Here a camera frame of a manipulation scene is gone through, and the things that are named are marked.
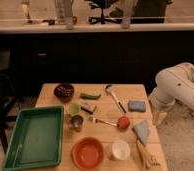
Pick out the fork with orange ball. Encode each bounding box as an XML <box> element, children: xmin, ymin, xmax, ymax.
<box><xmin>89</xmin><ymin>116</ymin><xmax>130</xmax><ymax>130</ymax></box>

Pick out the green plastic tray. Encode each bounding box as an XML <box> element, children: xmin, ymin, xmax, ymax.
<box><xmin>3</xmin><ymin>106</ymin><xmax>64</xmax><ymax>171</ymax></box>

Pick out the black chair left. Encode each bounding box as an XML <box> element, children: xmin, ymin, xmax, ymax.
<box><xmin>0</xmin><ymin>49</ymin><xmax>17</xmax><ymax>152</ymax></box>

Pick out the green pea pod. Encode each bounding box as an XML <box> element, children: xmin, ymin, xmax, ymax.
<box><xmin>80</xmin><ymin>93</ymin><xmax>101</xmax><ymax>100</ymax></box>

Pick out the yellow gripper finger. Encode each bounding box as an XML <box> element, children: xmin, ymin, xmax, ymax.
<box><xmin>153</xmin><ymin>111</ymin><xmax>167</xmax><ymax>126</ymax></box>

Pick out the dark red bowl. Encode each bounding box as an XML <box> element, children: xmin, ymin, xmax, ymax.
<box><xmin>54</xmin><ymin>83</ymin><xmax>74</xmax><ymax>102</ymax></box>

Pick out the white plastic cup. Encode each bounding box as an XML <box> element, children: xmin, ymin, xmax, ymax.
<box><xmin>111</xmin><ymin>140</ymin><xmax>131</xmax><ymax>160</ymax></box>

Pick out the blue sponge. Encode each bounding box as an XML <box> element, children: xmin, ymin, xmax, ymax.
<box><xmin>128</xmin><ymin>101</ymin><xmax>146</xmax><ymax>112</ymax></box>

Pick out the black office chair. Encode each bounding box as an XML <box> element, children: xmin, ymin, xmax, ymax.
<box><xmin>85</xmin><ymin>0</ymin><xmax>119</xmax><ymax>24</ymax></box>

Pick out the orange plastic bowl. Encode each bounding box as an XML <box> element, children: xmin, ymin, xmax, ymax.
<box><xmin>71</xmin><ymin>137</ymin><xmax>104</xmax><ymax>171</ymax></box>

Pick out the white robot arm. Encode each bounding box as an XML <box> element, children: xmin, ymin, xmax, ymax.
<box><xmin>148</xmin><ymin>62</ymin><xmax>194</xmax><ymax>125</ymax></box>

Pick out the blue folded cloth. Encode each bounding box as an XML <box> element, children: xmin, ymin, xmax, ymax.
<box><xmin>133</xmin><ymin>120</ymin><xmax>150</xmax><ymax>145</ymax></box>

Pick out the small metal cup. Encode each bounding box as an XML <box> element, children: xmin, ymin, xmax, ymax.
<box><xmin>70</xmin><ymin>115</ymin><xmax>83</xmax><ymax>132</ymax></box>

